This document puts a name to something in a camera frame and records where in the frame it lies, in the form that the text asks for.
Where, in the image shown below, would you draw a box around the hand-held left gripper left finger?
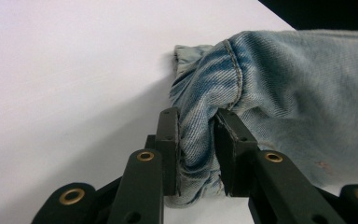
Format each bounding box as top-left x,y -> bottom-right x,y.
154,106 -> 181,197

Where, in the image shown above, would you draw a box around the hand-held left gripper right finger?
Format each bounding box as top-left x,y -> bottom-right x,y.
213,107 -> 259,198

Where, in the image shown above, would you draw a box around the light blue denim shorts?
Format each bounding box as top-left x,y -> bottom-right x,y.
164,29 -> 358,209

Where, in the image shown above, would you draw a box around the white board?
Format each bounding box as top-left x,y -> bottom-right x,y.
0,0 -> 358,224

